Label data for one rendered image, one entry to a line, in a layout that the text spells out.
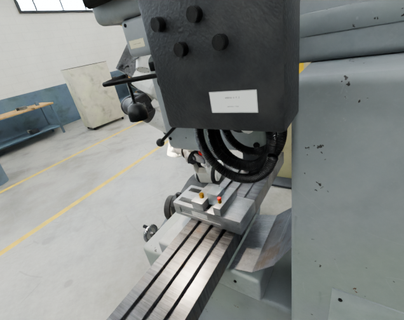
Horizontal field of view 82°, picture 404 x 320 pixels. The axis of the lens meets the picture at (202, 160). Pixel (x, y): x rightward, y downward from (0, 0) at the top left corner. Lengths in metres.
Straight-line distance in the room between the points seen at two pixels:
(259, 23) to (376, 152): 0.29
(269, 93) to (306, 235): 0.39
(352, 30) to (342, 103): 0.15
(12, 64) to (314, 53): 8.28
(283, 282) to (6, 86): 8.11
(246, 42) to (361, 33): 0.28
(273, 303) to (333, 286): 0.39
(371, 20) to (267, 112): 0.29
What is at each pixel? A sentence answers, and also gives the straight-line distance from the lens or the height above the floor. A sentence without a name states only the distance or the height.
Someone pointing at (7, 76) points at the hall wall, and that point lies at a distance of 8.45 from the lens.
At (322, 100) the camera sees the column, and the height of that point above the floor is 1.52.
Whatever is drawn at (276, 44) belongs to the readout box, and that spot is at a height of 1.62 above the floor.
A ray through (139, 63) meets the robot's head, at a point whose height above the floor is 1.60.
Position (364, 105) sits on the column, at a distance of 0.44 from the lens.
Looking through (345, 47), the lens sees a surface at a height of 1.58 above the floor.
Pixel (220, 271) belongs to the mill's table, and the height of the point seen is 0.88.
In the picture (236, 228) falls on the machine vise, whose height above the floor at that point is 0.96.
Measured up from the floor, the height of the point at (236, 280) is 0.80.
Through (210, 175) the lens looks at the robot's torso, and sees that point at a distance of 1.79.
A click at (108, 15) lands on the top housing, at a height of 1.75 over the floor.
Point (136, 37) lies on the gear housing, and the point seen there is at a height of 1.68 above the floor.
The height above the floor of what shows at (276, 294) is 0.73.
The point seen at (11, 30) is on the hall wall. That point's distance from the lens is 8.75.
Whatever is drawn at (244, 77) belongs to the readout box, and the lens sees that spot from 0.31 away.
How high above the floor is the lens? 1.64
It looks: 27 degrees down
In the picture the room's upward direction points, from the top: 11 degrees counter-clockwise
